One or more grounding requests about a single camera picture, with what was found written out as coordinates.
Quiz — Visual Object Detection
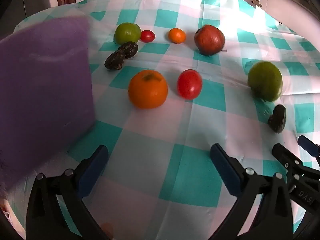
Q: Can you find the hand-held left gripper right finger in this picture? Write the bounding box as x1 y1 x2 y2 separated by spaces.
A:
210 143 293 240

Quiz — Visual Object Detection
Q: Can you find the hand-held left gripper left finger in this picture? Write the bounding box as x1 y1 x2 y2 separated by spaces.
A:
26 144 113 240

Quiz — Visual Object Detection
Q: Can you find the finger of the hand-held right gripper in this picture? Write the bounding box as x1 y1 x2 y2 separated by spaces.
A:
298 135 320 167
272 143 304 180

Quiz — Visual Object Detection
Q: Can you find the dark passion fruit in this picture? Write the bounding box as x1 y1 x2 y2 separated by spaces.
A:
118 41 139 59
267 104 287 133
104 50 126 70

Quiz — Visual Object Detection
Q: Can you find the green apple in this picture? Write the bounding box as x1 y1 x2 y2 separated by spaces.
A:
114 22 142 45
247 61 283 102

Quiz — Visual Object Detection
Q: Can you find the purple cardboard box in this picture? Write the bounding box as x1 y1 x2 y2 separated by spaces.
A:
0 15 96 190

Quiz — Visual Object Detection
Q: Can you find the large red tomato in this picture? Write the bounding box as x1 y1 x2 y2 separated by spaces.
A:
177 69 203 100

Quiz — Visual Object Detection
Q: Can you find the large orange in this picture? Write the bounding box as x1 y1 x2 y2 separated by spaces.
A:
128 70 168 109

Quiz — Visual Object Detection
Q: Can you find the red apple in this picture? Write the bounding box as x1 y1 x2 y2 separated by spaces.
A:
194 24 225 55

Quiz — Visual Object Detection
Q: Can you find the teal checked tablecloth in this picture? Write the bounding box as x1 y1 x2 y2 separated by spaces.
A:
11 0 320 240

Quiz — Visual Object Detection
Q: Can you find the small tangerine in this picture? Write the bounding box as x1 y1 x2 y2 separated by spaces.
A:
168 28 187 44

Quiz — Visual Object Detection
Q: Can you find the small red tomato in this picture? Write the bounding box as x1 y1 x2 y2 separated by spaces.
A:
140 30 156 43

